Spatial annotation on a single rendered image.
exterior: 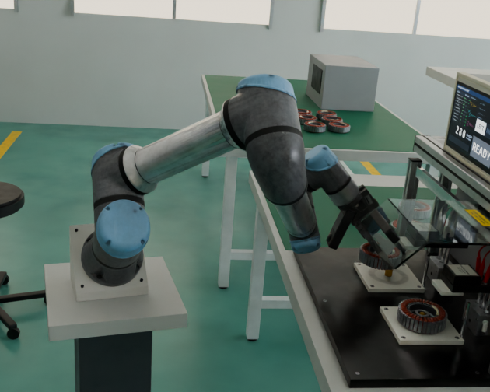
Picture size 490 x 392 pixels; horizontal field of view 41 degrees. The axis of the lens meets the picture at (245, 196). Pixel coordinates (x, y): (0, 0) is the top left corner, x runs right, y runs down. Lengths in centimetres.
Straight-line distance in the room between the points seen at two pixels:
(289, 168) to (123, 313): 57
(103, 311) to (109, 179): 32
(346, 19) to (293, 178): 500
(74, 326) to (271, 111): 67
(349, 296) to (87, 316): 64
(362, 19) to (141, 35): 200
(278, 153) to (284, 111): 9
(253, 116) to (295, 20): 486
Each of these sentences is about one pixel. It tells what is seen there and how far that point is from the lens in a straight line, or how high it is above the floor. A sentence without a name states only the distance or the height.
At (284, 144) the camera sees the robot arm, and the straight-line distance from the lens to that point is 126.
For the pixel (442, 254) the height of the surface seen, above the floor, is 85.
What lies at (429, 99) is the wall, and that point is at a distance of 662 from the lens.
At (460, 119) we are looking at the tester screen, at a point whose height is 121.
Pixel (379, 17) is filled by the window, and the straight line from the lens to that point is 631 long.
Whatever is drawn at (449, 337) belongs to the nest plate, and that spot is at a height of 78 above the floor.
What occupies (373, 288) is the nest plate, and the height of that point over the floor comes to 78.
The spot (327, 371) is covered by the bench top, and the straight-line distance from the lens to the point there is 144.
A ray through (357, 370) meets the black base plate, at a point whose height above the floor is 77.
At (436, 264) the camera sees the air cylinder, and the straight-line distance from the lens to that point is 183.
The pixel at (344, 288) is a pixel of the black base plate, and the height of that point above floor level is 77.
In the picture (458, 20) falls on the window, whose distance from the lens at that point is 658.
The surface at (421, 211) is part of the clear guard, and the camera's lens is 147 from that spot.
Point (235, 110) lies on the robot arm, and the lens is 132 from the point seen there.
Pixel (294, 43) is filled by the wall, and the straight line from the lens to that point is 616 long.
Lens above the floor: 155
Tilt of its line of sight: 20 degrees down
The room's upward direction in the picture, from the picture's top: 4 degrees clockwise
